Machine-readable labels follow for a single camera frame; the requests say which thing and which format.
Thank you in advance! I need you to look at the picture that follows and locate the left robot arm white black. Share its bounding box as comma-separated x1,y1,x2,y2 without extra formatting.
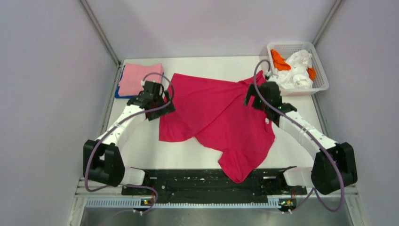
83,81,175,195

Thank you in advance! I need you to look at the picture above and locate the white plastic basket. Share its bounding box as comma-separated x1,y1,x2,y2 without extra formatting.
267,41,329,96

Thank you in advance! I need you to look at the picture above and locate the folded pink t shirt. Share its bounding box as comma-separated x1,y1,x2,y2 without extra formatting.
118,64,165,97

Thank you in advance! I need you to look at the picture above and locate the magenta t shirt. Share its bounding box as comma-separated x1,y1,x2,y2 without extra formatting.
159,71,275,183

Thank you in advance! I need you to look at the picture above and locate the white t shirt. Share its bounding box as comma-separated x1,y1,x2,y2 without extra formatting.
275,66,314,89

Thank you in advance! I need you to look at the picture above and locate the orange t shirt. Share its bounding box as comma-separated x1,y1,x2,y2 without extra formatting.
271,49,316,81

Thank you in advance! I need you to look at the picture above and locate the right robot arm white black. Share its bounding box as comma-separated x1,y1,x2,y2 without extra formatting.
244,81,358,195

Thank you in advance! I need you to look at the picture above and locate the purple cable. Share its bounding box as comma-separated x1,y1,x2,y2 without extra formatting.
84,72,175,193
253,59,345,213

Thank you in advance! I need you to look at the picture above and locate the folded blue t shirt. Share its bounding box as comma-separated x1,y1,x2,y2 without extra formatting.
114,65,165,99

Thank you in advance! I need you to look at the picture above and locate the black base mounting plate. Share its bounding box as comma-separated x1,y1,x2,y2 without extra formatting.
121,168,307,204

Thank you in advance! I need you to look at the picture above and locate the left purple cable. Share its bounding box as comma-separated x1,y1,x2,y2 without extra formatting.
84,72,175,193

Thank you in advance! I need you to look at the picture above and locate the grey cable duct rail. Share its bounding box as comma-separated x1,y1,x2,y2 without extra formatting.
86,198,281,209

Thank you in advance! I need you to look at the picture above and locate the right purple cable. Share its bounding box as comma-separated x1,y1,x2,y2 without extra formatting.
253,59,345,213

